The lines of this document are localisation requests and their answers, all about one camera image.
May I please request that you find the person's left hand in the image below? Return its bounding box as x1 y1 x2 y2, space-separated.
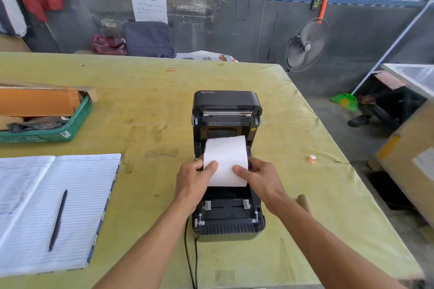
172 155 219 212

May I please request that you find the person's right hand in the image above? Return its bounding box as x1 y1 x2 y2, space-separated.
232 157 291 217

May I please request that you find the white label paper roll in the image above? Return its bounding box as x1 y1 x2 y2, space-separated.
203 135 249 188

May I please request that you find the person's left forearm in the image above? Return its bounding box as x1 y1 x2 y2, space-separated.
92 197 200 289

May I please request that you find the person's right forearm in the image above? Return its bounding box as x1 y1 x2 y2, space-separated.
271 196 407 289

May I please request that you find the black label printer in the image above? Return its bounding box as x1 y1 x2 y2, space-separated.
191 90 266 242

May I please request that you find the yellow-green table cover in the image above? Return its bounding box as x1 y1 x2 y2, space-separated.
0 52 422 289

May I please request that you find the printed plastic bag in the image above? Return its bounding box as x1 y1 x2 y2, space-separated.
176 50 239 62

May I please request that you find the black shoe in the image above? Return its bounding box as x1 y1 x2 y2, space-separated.
347 115 372 128

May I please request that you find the green plastic basket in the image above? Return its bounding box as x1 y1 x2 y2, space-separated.
0 94 93 144

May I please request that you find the black standing fan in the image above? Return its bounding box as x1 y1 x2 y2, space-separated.
284 18 330 73

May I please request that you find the dark blue bag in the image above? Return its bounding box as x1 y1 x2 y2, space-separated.
123 21 176 58

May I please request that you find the black pen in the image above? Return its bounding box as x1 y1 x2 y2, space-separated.
48 189 68 252

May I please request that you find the maroon handbag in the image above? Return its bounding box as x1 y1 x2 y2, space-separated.
90 34 127 56

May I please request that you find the open lined notebook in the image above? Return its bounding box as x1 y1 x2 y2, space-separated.
0 154 122 278

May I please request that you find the large cardboard carton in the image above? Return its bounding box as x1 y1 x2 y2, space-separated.
375 99 434 230

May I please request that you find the white handwritten paper notice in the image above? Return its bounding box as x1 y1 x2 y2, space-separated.
130 0 168 24

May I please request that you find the brown cardboard box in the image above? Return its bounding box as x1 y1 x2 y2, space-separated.
0 79 99 130

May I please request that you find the white hanging garment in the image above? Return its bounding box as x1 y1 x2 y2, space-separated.
0 0 28 38

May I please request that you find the black printer cable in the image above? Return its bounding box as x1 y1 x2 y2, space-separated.
184 217 199 289

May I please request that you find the black hanging cable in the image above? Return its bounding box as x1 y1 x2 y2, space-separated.
235 0 251 22

